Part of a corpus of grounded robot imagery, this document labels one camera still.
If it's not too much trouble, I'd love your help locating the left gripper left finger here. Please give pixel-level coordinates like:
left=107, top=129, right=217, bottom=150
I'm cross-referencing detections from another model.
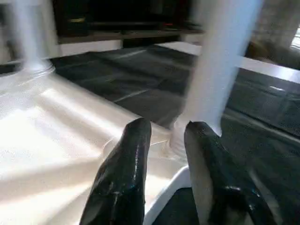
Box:
left=79, top=117, right=153, bottom=225

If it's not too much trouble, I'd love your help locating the white plastic table leg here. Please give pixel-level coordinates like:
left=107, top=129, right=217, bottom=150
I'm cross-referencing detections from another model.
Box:
left=168, top=0, right=265, bottom=158
left=12, top=0, right=56, bottom=78

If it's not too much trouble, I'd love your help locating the black work mat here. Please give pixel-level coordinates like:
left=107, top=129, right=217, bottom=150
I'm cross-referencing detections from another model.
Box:
left=0, top=45, right=300, bottom=225

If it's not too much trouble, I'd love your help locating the white plastic table top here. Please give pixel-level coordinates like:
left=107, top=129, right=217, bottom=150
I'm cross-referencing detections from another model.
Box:
left=0, top=66, right=193, bottom=225

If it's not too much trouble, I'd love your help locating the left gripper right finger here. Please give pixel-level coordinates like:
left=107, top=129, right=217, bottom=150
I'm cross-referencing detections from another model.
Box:
left=184, top=121, right=277, bottom=225

